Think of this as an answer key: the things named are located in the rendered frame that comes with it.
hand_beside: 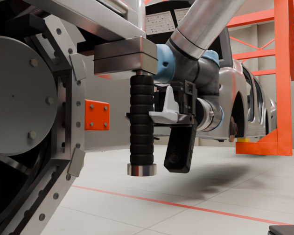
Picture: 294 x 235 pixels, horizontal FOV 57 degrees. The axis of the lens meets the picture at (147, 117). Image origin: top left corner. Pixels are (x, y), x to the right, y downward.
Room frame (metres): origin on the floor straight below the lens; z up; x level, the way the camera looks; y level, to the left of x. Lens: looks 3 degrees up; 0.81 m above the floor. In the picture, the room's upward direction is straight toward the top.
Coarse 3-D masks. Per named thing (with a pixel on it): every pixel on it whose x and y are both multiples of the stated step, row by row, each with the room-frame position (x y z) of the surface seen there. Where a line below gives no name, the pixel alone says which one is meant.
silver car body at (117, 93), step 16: (128, 0) 1.14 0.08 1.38; (144, 16) 1.28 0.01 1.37; (96, 80) 0.96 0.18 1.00; (128, 80) 1.14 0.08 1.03; (96, 96) 0.96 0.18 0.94; (112, 96) 1.04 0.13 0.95; (128, 96) 1.14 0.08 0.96; (112, 112) 1.04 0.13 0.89; (128, 112) 1.14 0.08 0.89; (112, 128) 1.04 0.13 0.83; (128, 128) 1.14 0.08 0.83; (96, 144) 0.96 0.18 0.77; (112, 144) 1.04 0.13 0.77; (128, 144) 1.14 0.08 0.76
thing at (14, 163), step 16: (0, 16) 0.53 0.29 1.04; (0, 32) 0.57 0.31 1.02; (32, 48) 0.58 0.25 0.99; (0, 160) 0.54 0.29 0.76; (16, 160) 0.57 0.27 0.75; (32, 160) 0.60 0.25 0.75; (0, 176) 0.62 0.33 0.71; (16, 176) 0.59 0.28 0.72; (32, 176) 0.58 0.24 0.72; (0, 192) 0.58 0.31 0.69; (16, 192) 0.56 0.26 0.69; (0, 208) 0.54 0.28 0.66
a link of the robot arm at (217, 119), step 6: (198, 96) 0.63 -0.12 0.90; (204, 96) 0.63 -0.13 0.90; (210, 96) 0.63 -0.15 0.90; (216, 96) 0.64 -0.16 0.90; (210, 102) 0.63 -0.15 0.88; (216, 102) 0.64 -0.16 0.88; (216, 108) 0.63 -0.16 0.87; (216, 114) 0.62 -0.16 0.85; (222, 114) 0.67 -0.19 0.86; (216, 120) 0.63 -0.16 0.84; (222, 120) 0.68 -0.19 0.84; (210, 126) 0.63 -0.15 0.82; (216, 126) 0.66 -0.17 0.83
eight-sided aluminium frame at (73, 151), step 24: (48, 24) 0.51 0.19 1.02; (48, 48) 0.56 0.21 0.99; (72, 48) 0.56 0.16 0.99; (72, 72) 0.56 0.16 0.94; (72, 96) 0.56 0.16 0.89; (72, 120) 0.56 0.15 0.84; (72, 144) 0.57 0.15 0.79; (48, 168) 0.57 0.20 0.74; (72, 168) 0.56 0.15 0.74; (48, 192) 0.51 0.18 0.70; (24, 216) 0.49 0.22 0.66; (48, 216) 0.51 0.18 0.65
